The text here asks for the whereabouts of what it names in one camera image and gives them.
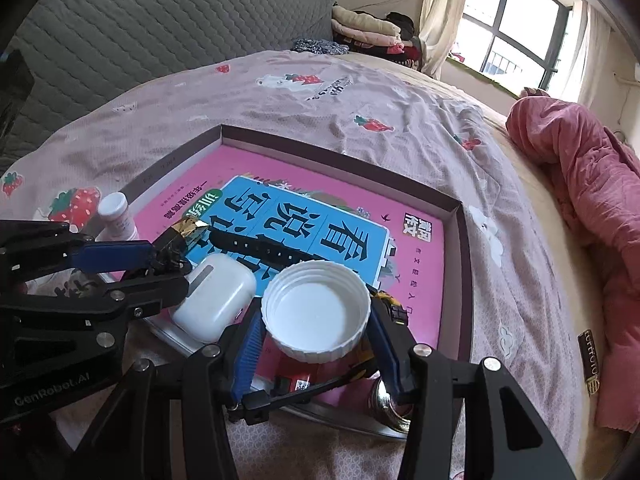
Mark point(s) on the cream curtain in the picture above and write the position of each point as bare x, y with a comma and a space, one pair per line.
592, 50
442, 10

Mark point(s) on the dark patterned cloth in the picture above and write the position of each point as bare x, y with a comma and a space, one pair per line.
320, 46

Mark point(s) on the shallow brown cardboard box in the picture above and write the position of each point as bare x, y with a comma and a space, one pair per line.
325, 152

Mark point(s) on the stack of folded clothes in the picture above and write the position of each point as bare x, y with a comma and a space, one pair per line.
360, 22

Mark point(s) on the yellow black tape measure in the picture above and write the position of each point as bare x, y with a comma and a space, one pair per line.
395, 310

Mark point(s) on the red black rectangular case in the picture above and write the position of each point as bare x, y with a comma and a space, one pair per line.
295, 375

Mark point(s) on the grey quilted headboard cover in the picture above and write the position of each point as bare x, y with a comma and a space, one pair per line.
150, 25

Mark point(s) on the dark framed window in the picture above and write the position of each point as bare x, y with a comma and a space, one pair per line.
525, 25

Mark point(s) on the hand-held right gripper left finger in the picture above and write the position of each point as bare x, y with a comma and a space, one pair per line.
247, 350

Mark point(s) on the white pill bottle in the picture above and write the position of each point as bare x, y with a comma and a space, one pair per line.
117, 215

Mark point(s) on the pink and blue book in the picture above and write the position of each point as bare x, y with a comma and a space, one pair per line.
415, 280

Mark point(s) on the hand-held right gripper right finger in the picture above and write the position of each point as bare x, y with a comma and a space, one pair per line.
387, 350

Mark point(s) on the black box with gold end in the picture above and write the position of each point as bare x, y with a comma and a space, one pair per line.
187, 230

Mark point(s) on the pink duvet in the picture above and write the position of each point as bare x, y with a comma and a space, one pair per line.
600, 185

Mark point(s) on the white earbuds case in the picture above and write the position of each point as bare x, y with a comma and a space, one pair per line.
210, 300

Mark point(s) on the black case with gold trim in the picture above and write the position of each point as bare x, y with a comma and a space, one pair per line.
590, 360

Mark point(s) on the white plastic screw lid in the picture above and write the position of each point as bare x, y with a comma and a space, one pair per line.
315, 310

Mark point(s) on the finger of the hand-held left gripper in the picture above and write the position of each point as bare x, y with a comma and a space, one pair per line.
107, 256
150, 292

